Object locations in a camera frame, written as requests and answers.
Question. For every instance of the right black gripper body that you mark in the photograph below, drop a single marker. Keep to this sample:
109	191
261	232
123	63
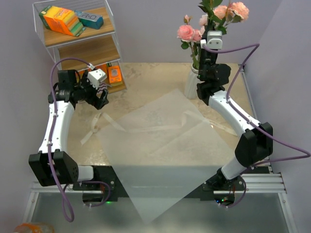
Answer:
206	60

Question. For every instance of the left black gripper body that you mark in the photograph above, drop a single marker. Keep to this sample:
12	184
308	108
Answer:
88	91

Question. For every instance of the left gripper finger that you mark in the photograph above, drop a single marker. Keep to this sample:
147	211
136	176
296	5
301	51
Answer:
98	104
103	98

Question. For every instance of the cream printed ribbon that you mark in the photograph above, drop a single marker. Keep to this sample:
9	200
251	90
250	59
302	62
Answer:
99	121

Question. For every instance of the pink rose stem back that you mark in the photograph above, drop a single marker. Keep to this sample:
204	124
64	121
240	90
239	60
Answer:
208	7

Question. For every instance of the white wrapping paper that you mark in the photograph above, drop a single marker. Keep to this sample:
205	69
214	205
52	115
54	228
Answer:
167	137

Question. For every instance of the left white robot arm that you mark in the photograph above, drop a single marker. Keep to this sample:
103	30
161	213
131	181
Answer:
52	160

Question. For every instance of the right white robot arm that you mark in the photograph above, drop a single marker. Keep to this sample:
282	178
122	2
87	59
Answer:
253	145

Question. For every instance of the white ribbed vase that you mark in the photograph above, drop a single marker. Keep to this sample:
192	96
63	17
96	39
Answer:
190	90

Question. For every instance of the purple black zigzag potholder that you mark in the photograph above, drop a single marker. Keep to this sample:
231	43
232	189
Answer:
103	86

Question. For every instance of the orange sponge box lower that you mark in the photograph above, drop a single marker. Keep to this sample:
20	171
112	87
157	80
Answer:
114	74

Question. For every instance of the teal rectangular box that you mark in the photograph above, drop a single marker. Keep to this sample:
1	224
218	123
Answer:
90	20

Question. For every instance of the orange sponge pack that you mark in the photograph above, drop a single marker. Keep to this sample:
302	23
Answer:
61	20

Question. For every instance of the orange plastic bag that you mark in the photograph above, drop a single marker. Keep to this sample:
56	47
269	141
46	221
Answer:
34	228

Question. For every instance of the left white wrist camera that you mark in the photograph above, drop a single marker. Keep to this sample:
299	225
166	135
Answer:
96	77

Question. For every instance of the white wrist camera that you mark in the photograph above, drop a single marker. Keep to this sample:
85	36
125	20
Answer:
212	40
96	77

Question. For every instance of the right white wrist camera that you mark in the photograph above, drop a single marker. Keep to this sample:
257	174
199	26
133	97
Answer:
212	40

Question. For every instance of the white wire wooden shelf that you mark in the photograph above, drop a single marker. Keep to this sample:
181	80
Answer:
99	47

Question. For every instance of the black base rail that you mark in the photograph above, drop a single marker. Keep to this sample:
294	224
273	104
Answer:
101	184

